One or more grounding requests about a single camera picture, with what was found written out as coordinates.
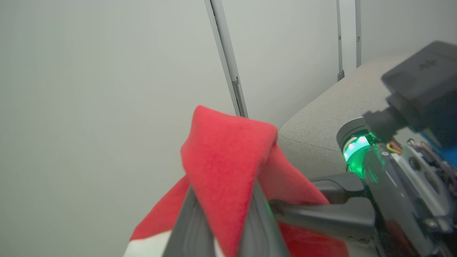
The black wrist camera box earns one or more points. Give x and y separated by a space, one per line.
421 82

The light grey fabric sofa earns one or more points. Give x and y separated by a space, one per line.
339 96

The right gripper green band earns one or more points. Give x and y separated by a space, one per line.
392 200

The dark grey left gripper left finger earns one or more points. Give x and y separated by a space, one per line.
189 232

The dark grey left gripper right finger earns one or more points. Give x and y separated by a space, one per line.
259 232

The thin grey partition post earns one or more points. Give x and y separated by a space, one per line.
339 35
358 28

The grey partition post with feet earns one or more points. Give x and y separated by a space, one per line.
225 46

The red garment with white stripe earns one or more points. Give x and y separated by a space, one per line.
225 153

